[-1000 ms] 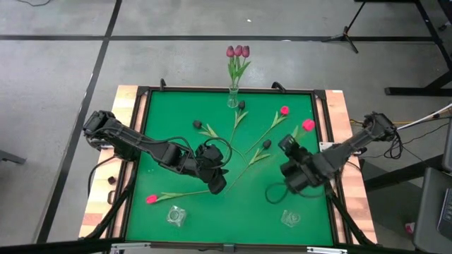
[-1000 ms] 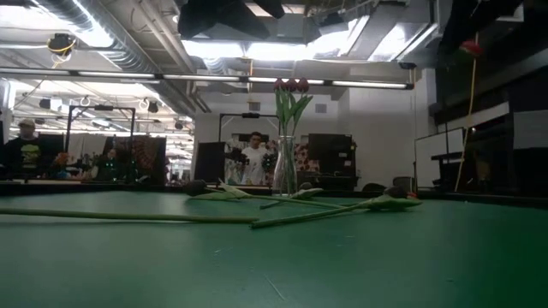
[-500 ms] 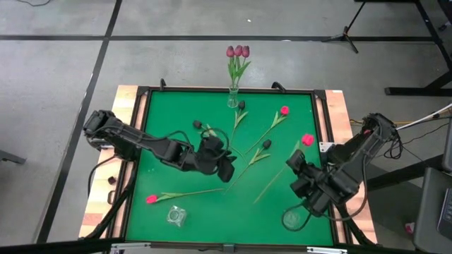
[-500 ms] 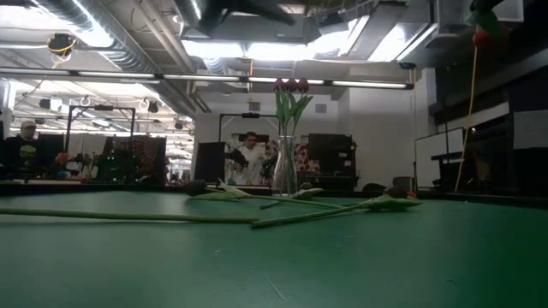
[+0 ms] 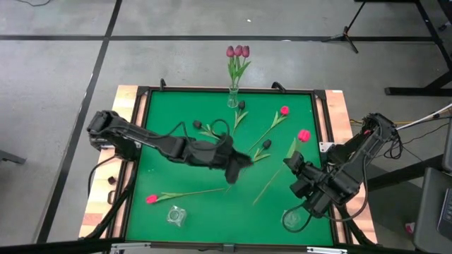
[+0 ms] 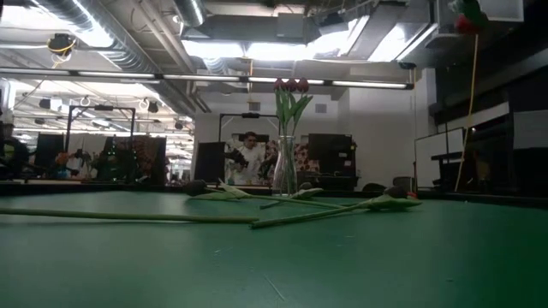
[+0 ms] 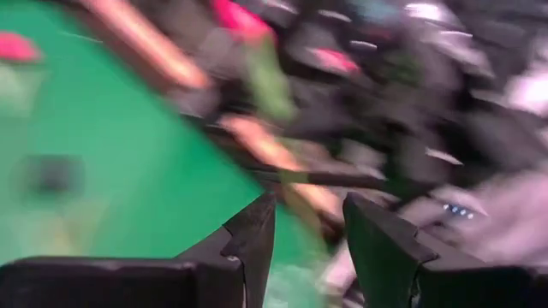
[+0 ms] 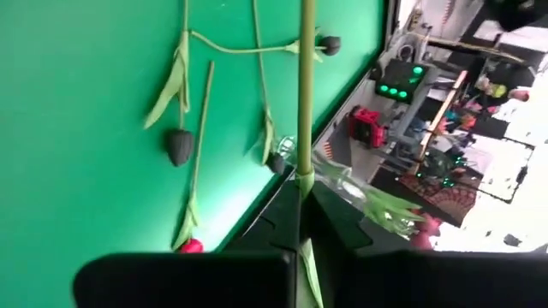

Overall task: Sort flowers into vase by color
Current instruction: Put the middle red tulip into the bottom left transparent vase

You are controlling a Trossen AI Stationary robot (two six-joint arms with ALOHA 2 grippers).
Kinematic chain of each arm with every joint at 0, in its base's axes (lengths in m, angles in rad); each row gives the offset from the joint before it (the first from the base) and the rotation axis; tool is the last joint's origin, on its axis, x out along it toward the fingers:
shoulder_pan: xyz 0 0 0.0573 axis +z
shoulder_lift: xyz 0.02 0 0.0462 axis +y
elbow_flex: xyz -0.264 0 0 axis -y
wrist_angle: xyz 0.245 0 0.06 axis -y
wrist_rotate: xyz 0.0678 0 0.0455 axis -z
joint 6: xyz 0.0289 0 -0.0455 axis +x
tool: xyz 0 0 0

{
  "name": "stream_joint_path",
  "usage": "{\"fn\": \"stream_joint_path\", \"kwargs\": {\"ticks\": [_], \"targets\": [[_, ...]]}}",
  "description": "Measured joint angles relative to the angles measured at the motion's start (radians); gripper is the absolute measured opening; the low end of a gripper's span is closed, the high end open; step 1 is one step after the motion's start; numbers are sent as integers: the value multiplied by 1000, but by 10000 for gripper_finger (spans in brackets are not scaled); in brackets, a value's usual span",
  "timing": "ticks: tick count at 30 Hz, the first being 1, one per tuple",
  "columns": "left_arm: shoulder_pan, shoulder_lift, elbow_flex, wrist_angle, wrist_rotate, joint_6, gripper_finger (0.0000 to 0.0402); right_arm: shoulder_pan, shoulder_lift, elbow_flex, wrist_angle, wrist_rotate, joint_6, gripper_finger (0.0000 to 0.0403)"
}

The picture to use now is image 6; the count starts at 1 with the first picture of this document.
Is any black artificial tulip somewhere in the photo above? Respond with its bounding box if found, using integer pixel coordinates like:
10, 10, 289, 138
182, 178, 346, 210
250, 186, 424, 230
259, 181, 325, 210

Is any tall clear glass vase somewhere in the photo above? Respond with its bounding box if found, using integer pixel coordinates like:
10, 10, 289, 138
272, 135, 299, 196

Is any person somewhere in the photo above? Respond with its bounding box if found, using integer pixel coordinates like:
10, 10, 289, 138
225, 131, 269, 186
0, 123, 31, 179

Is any floral patterned fabric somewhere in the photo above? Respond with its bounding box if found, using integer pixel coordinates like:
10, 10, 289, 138
265, 140, 310, 175

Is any black screen on stand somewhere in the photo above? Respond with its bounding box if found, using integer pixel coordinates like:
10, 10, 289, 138
307, 133, 357, 177

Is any black flat panel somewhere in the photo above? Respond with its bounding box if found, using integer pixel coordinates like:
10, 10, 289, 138
194, 141, 227, 184

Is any long LED light bar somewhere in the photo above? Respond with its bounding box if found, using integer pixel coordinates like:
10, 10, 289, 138
0, 67, 415, 91

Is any green table mat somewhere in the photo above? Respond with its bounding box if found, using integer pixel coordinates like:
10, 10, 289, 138
0, 190, 548, 308

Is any dark patterned curtain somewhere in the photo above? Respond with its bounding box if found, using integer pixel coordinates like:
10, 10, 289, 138
113, 135, 168, 185

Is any white board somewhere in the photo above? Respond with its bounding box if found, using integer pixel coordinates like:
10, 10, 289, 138
414, 127, 467, 189

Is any black gantry frame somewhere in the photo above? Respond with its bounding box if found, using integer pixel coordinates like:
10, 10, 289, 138
217, 112, 283, 185
63, 104, 137, 185

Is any silver ventilation duct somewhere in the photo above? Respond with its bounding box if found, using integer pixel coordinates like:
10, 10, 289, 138
33, 0, 202, 116

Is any yellow hanging cable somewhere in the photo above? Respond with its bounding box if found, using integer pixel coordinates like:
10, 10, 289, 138
454, 33, 480, 193

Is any black ceiling cord reel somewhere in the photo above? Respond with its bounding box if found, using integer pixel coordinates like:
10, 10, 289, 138
46, 33, 78, 56

